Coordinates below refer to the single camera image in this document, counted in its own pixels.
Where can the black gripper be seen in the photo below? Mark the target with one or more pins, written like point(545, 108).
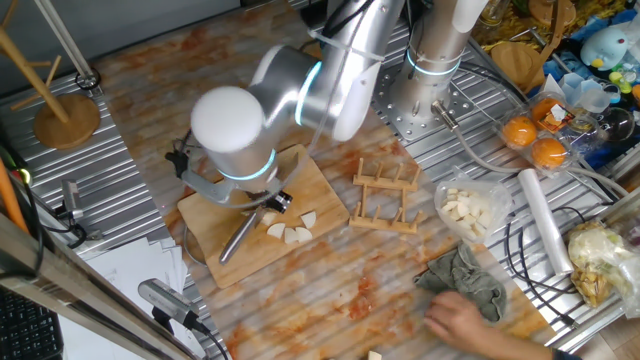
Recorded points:
point(262, 197)

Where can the steel cleaver knife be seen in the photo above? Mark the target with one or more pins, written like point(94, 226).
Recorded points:
point(240, 237)

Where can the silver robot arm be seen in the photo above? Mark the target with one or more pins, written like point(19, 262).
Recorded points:
point(230, 120)

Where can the white radish slice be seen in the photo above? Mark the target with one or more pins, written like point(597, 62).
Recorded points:
point(269, 218)
point(290, 236)
point(308, 220)
point(275, 230)
point(303, 235)

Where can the small radish chunk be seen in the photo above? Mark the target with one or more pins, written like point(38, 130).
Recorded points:
point(375, 356)

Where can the plastic bag of radish chunks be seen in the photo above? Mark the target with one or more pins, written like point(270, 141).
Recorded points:
point(470, 210)

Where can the person bare hand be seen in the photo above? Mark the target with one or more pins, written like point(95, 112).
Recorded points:
point(455, 320)

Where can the wooden cutting board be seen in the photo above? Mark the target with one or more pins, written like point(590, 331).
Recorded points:
point(320, 200)

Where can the wooden dish rack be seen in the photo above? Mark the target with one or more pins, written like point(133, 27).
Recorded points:
point(385, 200)

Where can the white paper stack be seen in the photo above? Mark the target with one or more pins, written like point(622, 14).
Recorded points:
point(135, 270)

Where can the marble pattern table mat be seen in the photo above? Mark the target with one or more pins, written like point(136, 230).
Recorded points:
point(150, 90)

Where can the grey green cloth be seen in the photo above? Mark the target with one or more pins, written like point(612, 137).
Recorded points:
point(465, 272)

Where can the wooden mug tree stand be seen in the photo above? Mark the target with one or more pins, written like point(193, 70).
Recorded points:
point(65, 122)

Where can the orange fruit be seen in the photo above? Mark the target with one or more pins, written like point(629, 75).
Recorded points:
point(519, 131)
point(542, 110)
point(548, 152)

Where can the white plastic wrap roll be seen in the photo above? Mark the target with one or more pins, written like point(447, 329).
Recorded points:
point(545, 220)

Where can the black keyboard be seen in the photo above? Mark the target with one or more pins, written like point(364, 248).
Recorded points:
point(27, 330)

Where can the wooden holder stand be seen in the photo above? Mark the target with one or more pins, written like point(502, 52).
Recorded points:
point(520, 60)

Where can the clear plastic fruit container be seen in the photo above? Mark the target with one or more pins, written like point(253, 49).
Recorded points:
point(575, 135)

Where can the plastic bag of vegetable scraps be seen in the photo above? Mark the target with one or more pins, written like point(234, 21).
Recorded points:
point(600, 265)

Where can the clear measuring cup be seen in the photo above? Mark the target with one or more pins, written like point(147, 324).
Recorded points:
point(590, 95)

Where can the glass bowl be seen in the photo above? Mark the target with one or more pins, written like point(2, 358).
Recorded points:
point(617, 125)

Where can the blue plush toy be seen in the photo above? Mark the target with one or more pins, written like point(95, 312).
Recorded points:
point(605, 47)

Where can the silver camera mount bracket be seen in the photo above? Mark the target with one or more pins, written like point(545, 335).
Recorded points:
point(205, 187)

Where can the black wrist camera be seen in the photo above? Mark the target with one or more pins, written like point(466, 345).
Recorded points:
point(177, 162)

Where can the silver bar shaped camera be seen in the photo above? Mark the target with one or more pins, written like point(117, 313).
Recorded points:
point(165, 300)

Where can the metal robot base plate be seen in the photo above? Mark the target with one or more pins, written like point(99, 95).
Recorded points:
point(400, 120)

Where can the small clamp mounted camera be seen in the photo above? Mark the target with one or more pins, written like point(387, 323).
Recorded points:
point(72, 197)

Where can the metal frame bar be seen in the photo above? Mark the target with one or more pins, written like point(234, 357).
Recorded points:
point(75, 290)

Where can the camera stand pole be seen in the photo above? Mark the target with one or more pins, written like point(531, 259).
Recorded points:
point(65, 40)

